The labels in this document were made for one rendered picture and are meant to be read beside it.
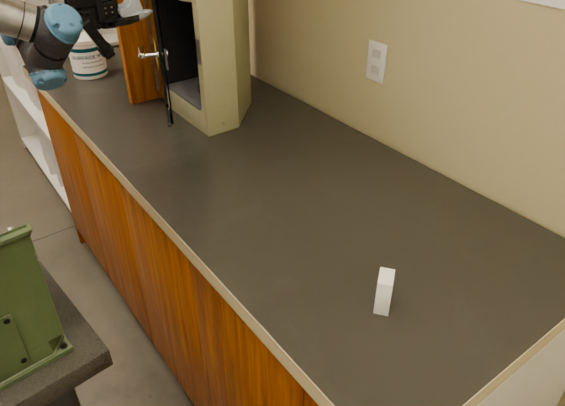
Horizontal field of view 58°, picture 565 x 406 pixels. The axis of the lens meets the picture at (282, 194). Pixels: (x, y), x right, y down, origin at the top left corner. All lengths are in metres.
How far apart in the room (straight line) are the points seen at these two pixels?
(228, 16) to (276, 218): 0.60
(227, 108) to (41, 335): 0.90
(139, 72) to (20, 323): 1.12
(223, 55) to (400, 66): 0.50
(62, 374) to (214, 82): 0.91
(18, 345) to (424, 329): 0.69
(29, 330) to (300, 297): 0.48
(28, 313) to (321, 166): 0.84
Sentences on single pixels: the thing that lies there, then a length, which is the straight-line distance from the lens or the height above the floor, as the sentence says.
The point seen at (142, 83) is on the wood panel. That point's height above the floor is 1.01.
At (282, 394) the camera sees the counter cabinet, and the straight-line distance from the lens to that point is 1.12.
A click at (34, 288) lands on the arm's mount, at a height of 1.10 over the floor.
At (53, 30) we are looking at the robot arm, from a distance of 1.18.
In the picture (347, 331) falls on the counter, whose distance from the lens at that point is 0.97.
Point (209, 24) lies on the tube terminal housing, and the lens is 1.48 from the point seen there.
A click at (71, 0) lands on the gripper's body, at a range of 1.37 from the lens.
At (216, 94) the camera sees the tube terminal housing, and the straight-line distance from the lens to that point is 1.55.
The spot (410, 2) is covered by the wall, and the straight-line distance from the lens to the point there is 1.44.
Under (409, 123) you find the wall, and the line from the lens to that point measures 1.52.
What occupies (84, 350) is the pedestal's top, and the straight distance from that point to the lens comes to 0.99.
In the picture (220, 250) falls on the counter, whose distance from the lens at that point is 1.13.
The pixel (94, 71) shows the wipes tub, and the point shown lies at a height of 0.97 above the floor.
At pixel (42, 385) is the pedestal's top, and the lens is 0.97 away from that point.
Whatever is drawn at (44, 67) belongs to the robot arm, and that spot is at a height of 1.27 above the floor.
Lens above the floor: 1.66
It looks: 34 degrees down
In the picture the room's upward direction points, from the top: straight up
